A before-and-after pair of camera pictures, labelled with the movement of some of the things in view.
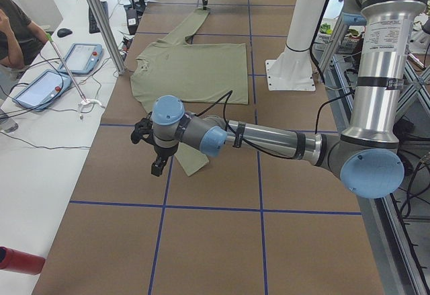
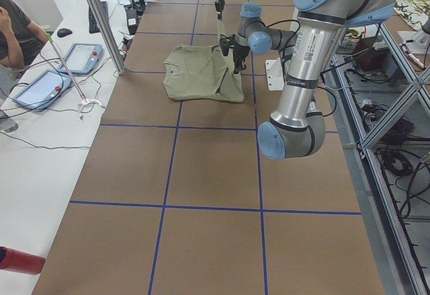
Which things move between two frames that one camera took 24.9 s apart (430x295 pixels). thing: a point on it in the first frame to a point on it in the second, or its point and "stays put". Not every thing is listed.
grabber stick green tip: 84,101 stays put
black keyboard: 93,27 stays put
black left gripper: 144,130 to 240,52
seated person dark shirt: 21,38 stays put
